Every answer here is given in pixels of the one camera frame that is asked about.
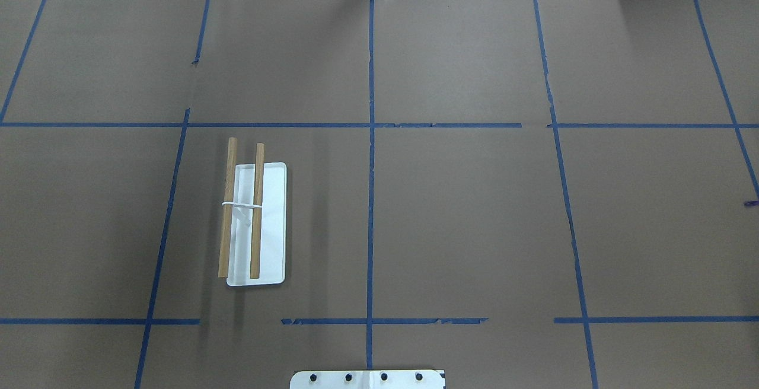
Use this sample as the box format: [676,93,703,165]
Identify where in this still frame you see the right wooden rack bar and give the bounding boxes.
[249,143,265,280]

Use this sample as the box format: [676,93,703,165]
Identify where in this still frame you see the wooden rack bar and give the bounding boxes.
[249,143,265,280]
[218,137,238,278]

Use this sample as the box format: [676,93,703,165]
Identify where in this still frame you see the left wooden rack bar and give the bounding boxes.
[218,137,238,278]

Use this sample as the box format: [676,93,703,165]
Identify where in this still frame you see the brown paper table cover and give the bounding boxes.
[2,0,757,388]

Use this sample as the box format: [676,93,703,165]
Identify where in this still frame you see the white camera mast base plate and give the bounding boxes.
[289,369,447,388]

